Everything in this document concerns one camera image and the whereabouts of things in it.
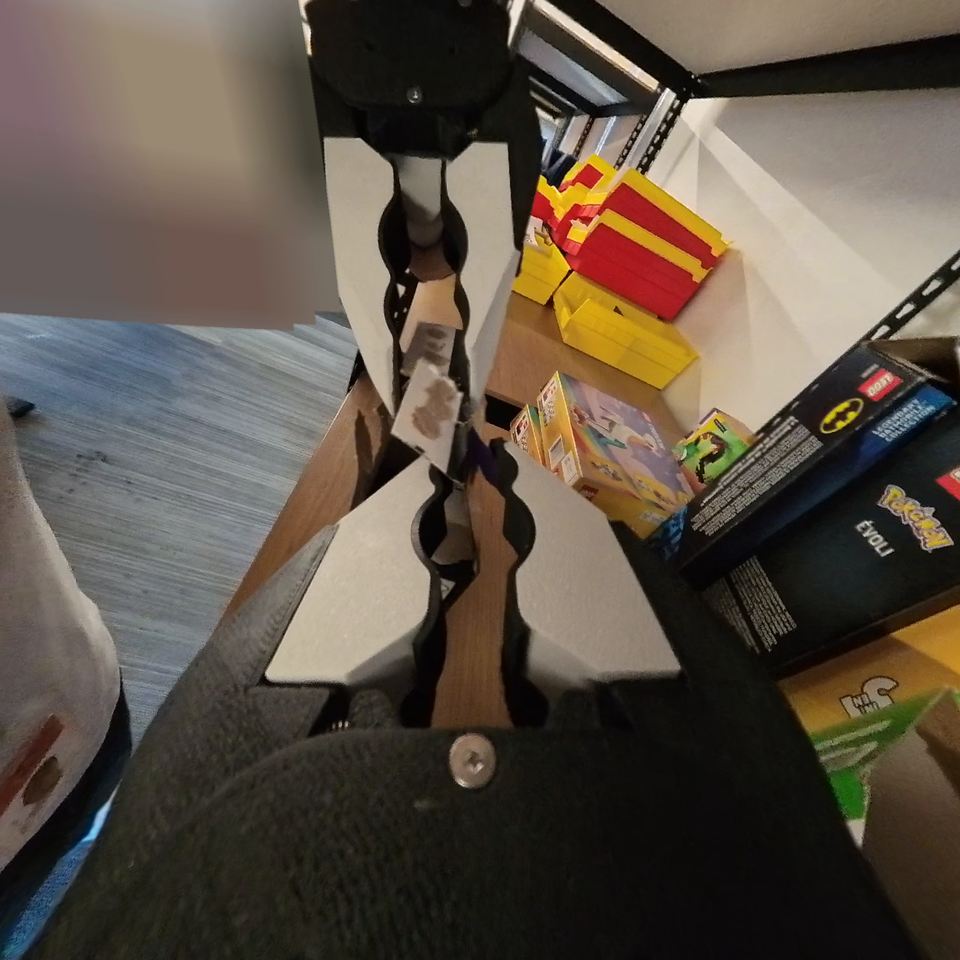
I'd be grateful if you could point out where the black metal rack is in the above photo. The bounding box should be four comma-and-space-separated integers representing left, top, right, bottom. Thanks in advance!
510, 0, 960, 357

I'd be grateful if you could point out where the person's left hand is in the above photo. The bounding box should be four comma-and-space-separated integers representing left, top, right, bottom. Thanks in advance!
409, 247, 462, 284

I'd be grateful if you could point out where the black toy box yellow logo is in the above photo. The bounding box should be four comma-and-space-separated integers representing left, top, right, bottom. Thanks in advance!
701, 420, 960, 680

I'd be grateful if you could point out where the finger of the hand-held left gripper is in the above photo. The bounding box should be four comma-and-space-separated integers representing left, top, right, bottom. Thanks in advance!
322, 137, 410, 415
441, 138, 524, 399

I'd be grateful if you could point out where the wooden desk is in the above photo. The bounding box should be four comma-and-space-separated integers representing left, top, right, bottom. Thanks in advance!
225, 375, 676, 730

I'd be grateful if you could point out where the purple green toy box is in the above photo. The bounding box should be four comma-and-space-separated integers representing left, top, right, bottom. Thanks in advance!
669, 407, 759, 495

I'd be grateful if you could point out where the green toy box white edge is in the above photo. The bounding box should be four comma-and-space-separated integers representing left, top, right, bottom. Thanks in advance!
808, 688, 960, 830

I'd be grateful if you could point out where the yellow plastic bin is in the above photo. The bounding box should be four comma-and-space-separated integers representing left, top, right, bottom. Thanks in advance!
552, 271, 701, 391
512, 221, 575, 306

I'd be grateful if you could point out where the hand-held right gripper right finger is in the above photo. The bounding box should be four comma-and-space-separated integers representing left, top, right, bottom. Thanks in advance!
489, 438, 684, 706

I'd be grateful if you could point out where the wooden rack shelf board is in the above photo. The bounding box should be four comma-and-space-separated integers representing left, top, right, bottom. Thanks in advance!
486, 296, 702, 429
592, 0, 960, 80

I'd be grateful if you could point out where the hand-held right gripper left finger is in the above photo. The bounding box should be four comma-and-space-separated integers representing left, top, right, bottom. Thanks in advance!
264, 453, 451, 691

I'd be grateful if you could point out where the black bat logo toy box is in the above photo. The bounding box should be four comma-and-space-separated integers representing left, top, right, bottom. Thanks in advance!
643, 337, 960, 592

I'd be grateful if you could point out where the yellow flamingo toy box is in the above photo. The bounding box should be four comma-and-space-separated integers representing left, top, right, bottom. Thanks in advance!
776, 622, 960, 759

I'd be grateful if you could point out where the small black yellow toy box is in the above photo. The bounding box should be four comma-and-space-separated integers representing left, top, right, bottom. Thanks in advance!
388, 270, 485, 601

